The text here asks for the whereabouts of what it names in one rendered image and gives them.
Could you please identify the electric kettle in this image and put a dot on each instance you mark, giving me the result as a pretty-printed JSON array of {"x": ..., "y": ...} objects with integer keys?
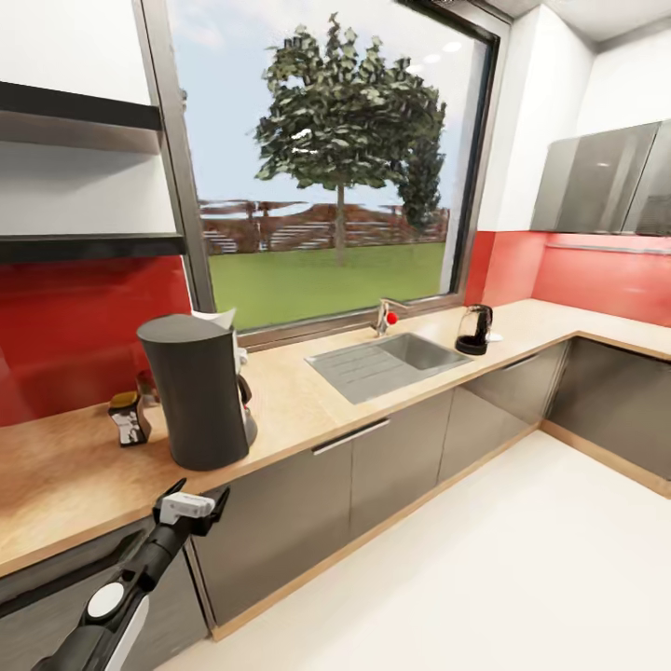
[{"x": 473, "y": 330}]

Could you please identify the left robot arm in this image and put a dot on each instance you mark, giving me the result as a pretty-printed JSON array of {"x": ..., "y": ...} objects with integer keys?
[{"x": 116, "y": 613}]

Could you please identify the bottle of coffee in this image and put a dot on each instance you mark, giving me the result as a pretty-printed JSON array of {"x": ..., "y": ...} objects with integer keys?
[{"x": 127, "y": 412}]

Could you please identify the cabinet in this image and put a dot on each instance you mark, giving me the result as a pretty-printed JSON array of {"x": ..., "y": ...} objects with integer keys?
[
  {"x": 286, "y": 518},
  {"x": 614, "y": 182},
  {"x": 618, "y": 400}
]

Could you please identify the paper coffee filter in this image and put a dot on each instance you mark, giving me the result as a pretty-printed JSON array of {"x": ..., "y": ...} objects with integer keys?
[{"x": 223, "y": 320}]

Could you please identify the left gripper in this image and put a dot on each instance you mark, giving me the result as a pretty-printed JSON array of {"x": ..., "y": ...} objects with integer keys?
[{"x": 172, "y": 538}]

